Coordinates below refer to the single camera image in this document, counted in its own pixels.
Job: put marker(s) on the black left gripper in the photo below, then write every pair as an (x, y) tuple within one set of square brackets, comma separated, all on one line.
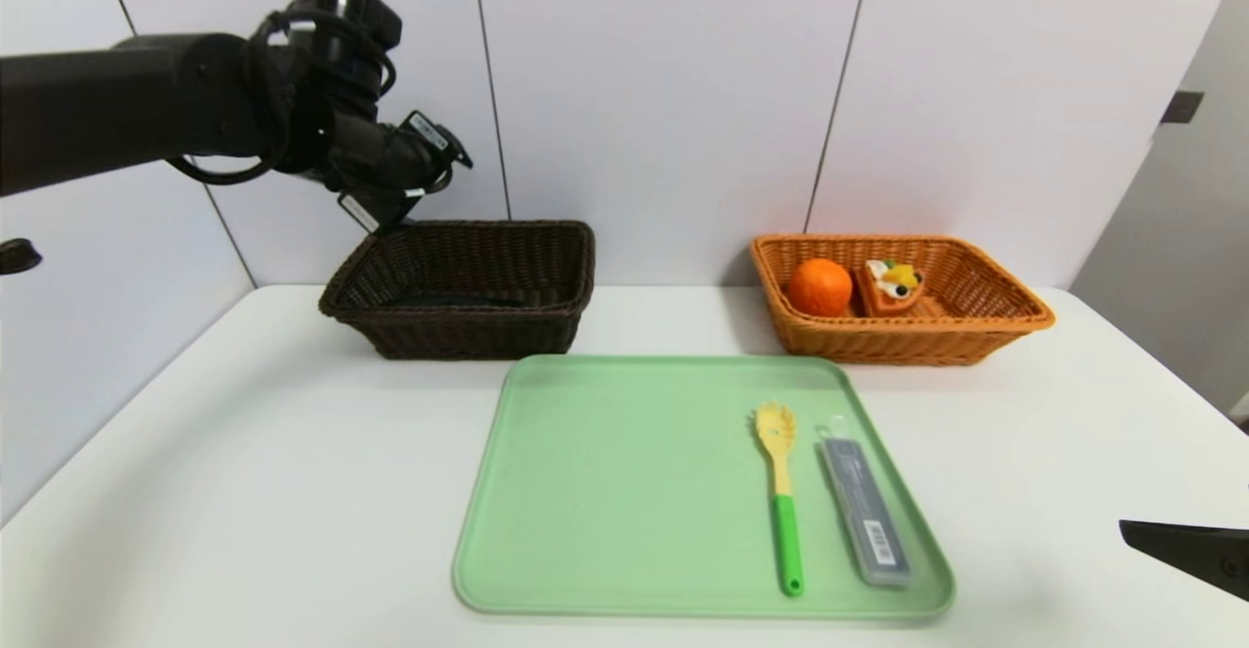
[(363, 212)]

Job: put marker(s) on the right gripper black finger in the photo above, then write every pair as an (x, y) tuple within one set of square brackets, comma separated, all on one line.
[(1210, 555)]

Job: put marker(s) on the black glasses pouch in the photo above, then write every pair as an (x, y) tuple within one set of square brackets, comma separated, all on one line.
[(459, 303)]

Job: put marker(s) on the toy waffle slice with cream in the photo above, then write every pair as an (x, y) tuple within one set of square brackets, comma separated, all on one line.
[(883, 302)]

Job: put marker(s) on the orange fruit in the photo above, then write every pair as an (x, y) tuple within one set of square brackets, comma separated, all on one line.
[(820, 287)]

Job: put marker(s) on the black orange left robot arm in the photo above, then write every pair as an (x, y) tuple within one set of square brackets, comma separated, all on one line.
[(98, 101)]

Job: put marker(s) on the dark brown wicker basket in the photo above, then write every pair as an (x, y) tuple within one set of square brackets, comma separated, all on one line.
[(468, 336)]

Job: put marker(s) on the orange wicker basket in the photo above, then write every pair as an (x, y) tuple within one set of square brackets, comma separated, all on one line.
[(878, 341)]

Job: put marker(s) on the grey pencil lead case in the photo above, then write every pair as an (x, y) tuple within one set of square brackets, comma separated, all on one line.
[(868, 521)]

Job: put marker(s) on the light green plastic tray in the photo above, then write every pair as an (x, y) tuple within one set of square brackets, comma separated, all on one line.
[(605, 492)]

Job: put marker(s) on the dark wall latch plate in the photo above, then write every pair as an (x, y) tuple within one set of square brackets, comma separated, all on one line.
[(1181, 108)]

